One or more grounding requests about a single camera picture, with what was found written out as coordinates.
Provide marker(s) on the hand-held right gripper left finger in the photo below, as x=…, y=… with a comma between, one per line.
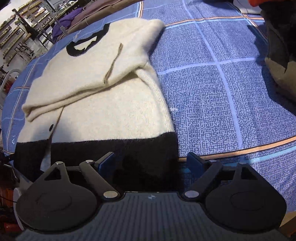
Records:
x=106, y=162

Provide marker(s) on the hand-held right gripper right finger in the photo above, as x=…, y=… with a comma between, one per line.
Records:
x=194, y=162

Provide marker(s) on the cream and black knit cardigan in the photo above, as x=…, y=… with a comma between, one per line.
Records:
x=111, y=111

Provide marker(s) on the blue plaid bed sheet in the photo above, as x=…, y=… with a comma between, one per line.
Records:
x=219, y=92

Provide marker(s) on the white metal cart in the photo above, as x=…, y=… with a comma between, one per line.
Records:
x=8, y=80

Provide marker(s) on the dark cloth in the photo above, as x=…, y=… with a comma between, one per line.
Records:
x=281, y=53

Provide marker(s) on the purple blanket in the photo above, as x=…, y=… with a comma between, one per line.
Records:
x=67, y=23

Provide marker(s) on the brown bed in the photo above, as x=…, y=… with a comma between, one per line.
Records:
x=101, y=9

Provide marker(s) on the white pillow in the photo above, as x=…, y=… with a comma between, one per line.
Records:
x=247, y=5

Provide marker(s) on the wall shelves with small bottles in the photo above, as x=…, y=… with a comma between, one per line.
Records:
x=20, y=27

